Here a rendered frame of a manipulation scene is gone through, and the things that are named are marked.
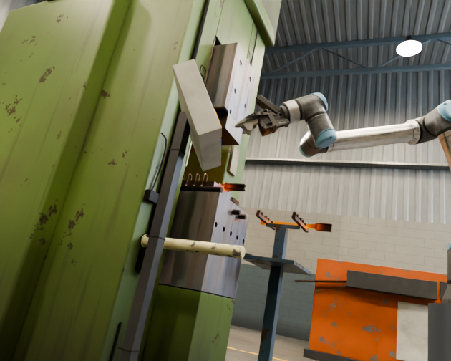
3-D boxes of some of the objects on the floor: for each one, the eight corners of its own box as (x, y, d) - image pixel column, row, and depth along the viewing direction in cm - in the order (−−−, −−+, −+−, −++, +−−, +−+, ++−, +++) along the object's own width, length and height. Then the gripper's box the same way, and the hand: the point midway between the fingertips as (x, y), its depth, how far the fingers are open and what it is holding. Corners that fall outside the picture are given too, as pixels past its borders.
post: (117, 445, 106) (193, 116, 140) (107, 449, 103) (188, 110, 137) (107, 440, 108) (185, 117, 142) (97, 444, 105) (180, 111, 139)
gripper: (291, 119, 145) (240, 135, 142) (288, 129, 153) (240, 145, 151) (283, 100, 147) (233, 116, 144) (279, 112, 156) (232, 127, 153)
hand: (237, 124), depth 148 cm, fingers closed
